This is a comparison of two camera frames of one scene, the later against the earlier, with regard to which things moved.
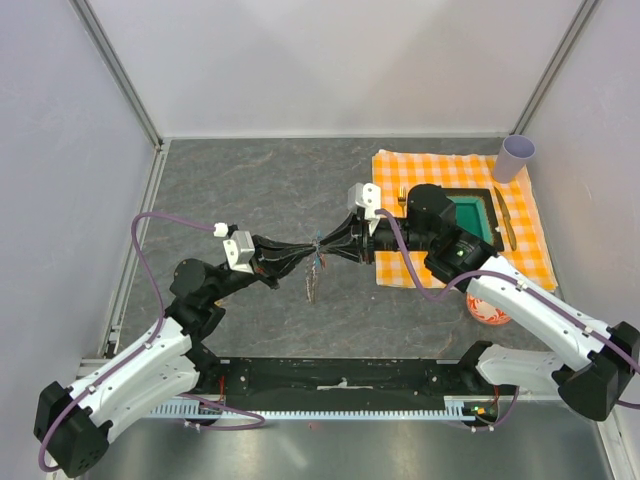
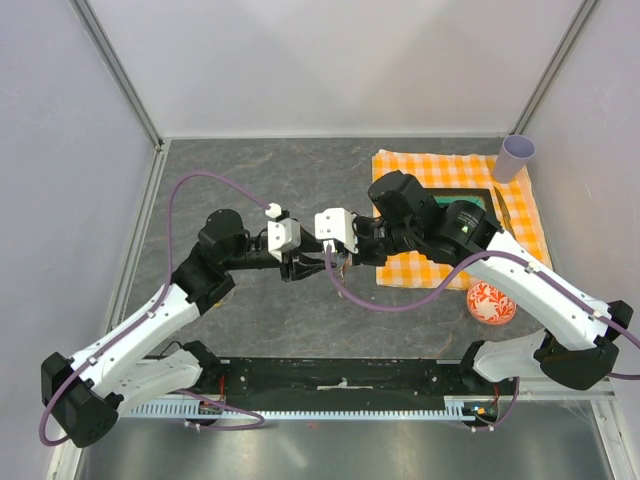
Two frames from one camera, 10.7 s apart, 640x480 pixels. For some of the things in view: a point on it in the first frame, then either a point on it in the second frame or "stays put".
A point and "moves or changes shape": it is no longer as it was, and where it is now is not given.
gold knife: (507, 219) stays put
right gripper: (359, 228) stays put
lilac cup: (514, 152) stays put
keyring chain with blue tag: (316, 262) moves or changes shape
